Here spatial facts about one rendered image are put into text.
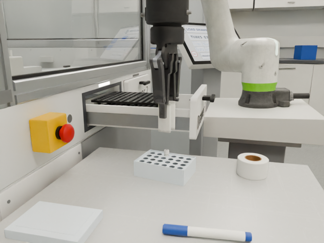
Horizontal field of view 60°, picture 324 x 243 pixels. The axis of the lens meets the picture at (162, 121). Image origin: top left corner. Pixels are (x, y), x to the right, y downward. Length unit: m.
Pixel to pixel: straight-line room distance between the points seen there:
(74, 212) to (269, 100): 0.80
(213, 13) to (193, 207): 0.79
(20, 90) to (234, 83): 3.36
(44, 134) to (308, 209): 0.53
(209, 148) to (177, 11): 1.44
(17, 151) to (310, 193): 0.59
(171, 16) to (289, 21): 4.00
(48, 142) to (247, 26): 4.07
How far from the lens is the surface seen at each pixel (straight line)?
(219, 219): 0.53
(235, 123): 0.94
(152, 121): 0.76
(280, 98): 1.12
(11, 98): 0.59
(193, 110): 0.71
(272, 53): 1.08
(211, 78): 1.84
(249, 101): 1.09
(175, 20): 0.60
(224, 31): 1.16
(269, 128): 0.95
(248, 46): 1.08
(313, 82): 3.91
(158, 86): 0.60
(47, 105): 0.68
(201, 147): 1.90
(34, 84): 0.64
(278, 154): 1.11
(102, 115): 0.81
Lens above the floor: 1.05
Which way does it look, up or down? 15 degrees down
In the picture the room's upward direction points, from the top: straight up
